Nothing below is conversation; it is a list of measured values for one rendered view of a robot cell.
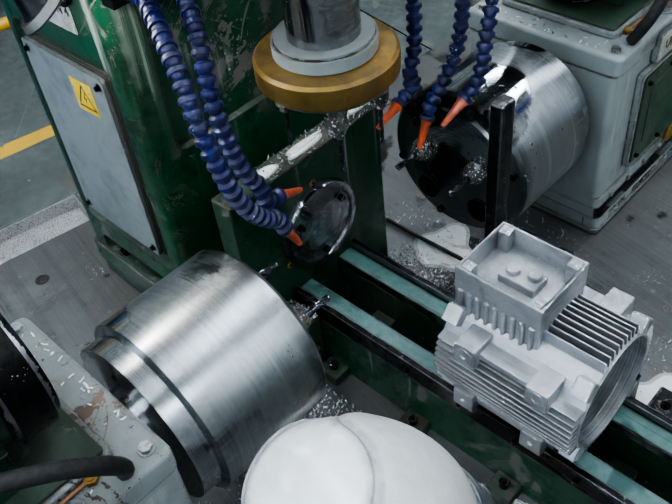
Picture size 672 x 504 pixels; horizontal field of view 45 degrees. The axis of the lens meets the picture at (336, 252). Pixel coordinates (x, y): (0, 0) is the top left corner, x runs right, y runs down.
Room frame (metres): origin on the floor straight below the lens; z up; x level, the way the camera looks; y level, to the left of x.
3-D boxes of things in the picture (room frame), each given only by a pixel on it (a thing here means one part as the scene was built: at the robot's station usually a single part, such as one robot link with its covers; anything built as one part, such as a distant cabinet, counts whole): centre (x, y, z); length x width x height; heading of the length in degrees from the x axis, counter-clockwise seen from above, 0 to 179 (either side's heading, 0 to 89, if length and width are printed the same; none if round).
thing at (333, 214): (0.92, 0.02, 1.02); 0.15 x 0.02 x 0.15; 132
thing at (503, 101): (0.84, -0.23, 1.12); 0.04 x 0.03 x 0.26; 42
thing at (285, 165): (0.97, 0.06, 0.97); 0.30 x 0.11 x 0.34; 132
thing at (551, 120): (1.07, -0.29, 1.04); 0.41 x 0.25 x 0.25; 132
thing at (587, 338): (0.63, -0.24, 1.02); 0.20 x 0.19 x 0.19; 42
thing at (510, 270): (0.66, -0.21, 1.11); 0.12 x 0.11 x 0.07; 42
